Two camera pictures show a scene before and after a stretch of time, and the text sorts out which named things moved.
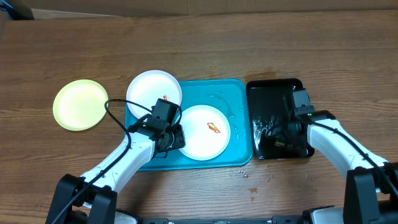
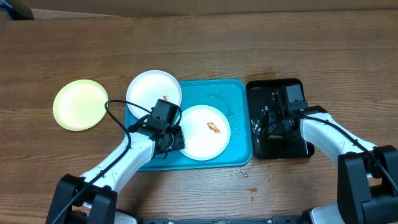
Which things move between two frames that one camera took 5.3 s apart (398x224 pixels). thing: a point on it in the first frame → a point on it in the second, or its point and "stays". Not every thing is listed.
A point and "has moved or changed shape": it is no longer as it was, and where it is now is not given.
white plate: [207, 131] stays
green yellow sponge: [277, 142] has moved or changed shape
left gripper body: [178, 140] stays
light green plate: [80, 104] stays
